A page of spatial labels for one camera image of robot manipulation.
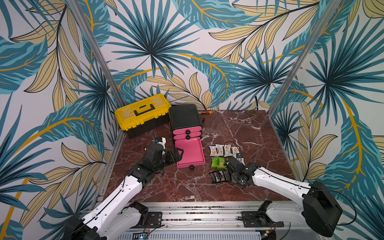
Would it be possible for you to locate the pink top drawer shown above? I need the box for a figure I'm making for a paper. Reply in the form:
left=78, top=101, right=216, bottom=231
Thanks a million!
left=173, top=126, right=202, bottom=135

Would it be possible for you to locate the green cookie packet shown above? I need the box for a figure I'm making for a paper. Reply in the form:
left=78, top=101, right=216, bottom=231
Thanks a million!
left=211, top=157, right=219, bottom=168
left=217, top=158, right=226, bottom=169

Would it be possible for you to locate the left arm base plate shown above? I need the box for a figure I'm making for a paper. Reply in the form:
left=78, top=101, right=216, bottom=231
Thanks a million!
left=143, top=212, right=163, bottom=229

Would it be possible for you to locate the black drawer cabinet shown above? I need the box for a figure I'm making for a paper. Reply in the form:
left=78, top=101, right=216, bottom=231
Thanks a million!
left=169, top=104, right=203, bottom=132

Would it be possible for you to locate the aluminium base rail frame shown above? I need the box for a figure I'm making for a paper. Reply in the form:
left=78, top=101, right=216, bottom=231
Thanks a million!
left=126, top=201, right=310, bottom=231

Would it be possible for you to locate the aluminium right corner post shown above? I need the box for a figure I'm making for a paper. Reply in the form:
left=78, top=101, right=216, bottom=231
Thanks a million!
left=268, top=0, right=342, bottom=118

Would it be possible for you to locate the black cookie packet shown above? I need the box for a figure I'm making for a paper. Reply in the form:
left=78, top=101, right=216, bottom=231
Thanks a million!
left=223, top=171, right=231, bottom=182
left=217, top=171, right=226, bottom=183
left=209, top=172, right=219, bottom=184

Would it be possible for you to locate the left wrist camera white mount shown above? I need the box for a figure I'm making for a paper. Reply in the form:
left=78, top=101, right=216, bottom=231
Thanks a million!
left=153, top=137, right=167, bottom=156

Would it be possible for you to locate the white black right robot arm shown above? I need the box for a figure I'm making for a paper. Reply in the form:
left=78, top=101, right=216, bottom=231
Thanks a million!
left=225, top=157, right=343, bottom=237

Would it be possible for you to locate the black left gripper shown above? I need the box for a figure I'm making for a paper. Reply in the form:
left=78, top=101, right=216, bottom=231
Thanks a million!
left=153, top=146, right=184, bottom=172

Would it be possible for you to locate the yellow black toolbox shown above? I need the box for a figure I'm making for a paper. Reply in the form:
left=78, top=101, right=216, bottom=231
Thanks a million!
left=115, top=94, right=171, bottom=139

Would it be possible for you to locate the white cookie packet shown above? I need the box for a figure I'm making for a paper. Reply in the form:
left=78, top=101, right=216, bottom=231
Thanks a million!
left=209, top=146, right=218, bottom=157
left=216, top=144, right=224, bottom=157
left=224, top=145, right=233, bottom=157
left=232, top=147, right=240, bottom=158

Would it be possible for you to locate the aluminium corner post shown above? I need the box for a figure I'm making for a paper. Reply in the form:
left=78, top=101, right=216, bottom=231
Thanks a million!
left=268, top=0, right=342, bottom=118
left=67, top=0, right=125, bottom=108

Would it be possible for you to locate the aluminium left corner post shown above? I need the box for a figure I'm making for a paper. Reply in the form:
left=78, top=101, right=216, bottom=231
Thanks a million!
left=67, top=0, right=125, bottom=108

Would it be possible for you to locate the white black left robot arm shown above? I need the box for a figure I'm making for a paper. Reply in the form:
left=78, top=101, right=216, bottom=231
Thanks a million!
left=62, top=144, right=184, bottom=240

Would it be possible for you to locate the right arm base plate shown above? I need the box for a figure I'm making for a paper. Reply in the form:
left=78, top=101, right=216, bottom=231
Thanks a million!
left=237, top=211, right=285, bottom=229

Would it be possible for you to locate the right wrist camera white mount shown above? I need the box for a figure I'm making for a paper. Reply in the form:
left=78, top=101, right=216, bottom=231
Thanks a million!
left=236, top=154, right=245, bottom=165

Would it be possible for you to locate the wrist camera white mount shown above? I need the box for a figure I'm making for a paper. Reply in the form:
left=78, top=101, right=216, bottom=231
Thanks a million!
left=236, top=154, right=245, bottom=165
left=153, top=137, right=167, bottom=156

